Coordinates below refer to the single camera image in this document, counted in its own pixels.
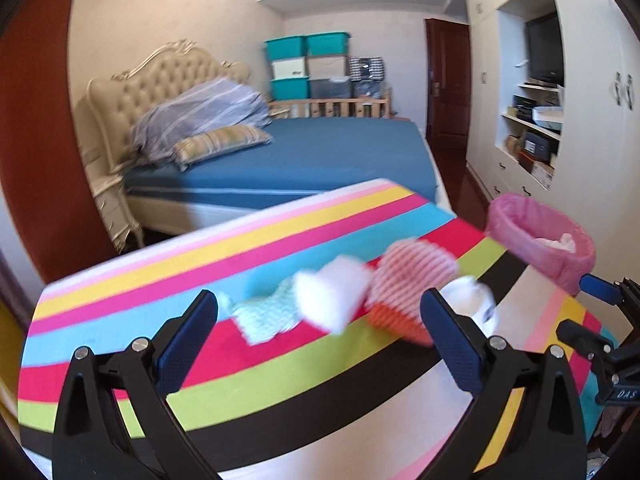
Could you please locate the black television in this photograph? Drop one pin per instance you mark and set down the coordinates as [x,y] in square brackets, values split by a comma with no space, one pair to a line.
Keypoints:
[545,47]

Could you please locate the dark storage box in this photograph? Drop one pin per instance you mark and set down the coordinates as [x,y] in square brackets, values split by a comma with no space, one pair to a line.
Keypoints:
[369,89]

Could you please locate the red brown wooden panel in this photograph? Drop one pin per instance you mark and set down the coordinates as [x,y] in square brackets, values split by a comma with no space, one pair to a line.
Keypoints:
[40,135]

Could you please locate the pink lined trash bin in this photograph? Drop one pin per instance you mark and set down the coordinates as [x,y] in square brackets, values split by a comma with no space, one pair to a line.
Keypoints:
[542,255]

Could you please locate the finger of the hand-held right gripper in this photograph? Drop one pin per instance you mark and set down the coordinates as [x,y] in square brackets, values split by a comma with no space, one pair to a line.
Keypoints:
[600,288]
[582,339]

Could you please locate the blue grey striped blanket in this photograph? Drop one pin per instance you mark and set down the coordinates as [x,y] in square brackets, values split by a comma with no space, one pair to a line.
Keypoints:
[205,115]

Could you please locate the green white mesh cloth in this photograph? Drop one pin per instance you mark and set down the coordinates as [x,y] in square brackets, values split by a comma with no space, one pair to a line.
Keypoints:
[265,315]

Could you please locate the striped colourful tablecloth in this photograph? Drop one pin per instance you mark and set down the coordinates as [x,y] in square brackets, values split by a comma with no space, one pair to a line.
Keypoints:
[250,260]

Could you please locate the beige tufted headboard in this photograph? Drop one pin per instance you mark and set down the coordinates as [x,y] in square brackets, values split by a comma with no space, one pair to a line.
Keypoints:
[160,80]

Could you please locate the beige storage box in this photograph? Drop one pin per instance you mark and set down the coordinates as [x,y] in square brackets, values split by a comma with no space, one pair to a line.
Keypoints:
[326,66]

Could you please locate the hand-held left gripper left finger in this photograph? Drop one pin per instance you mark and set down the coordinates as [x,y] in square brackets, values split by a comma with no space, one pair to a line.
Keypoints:
[185,355]

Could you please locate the white storage box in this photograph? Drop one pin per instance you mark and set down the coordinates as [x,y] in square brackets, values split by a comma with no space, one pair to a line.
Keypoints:
[288,69]

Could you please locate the dark brown wooden door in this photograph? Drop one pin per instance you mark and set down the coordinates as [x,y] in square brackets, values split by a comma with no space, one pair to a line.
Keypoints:
[447,85]

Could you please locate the cream carved nightstand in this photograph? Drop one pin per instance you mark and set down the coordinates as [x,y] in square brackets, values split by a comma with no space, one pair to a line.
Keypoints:
[112,200]

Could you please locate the bed with blue sheet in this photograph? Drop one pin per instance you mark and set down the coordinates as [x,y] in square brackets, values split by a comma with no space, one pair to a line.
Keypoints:
[325,160]

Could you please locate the white tray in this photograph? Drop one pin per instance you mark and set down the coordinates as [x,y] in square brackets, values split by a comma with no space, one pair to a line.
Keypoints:
[547,117]

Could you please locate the teal storage box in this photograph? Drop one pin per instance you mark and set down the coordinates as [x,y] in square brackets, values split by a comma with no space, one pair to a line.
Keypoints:
[326,43]
[290,89]
[285,48]

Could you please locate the red white foam fruit net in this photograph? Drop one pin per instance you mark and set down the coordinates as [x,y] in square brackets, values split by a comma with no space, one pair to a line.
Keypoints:
[410,285]

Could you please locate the yellow striped pillow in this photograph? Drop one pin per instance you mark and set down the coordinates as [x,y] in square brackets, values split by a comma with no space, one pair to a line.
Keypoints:
[220,142]

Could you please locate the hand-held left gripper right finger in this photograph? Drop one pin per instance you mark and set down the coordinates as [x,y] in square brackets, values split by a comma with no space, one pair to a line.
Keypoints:
[452,345]

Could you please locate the black safe box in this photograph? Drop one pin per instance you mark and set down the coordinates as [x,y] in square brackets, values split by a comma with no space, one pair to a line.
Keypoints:
[537,146]

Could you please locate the grey storage box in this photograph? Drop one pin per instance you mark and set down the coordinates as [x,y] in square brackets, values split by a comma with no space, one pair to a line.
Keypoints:
[330,88]

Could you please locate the white foam block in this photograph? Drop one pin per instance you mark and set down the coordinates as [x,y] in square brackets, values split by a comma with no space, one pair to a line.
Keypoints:
[332,295]

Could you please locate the black white patterned basket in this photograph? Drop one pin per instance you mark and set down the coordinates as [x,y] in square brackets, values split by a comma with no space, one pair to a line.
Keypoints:
[366,68]

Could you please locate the wooden crib rail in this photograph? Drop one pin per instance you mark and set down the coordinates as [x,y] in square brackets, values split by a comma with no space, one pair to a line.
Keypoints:
[330,107]

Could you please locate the white built-in wardrobe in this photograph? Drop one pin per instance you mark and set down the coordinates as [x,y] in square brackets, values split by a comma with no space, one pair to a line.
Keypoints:
[600,110]

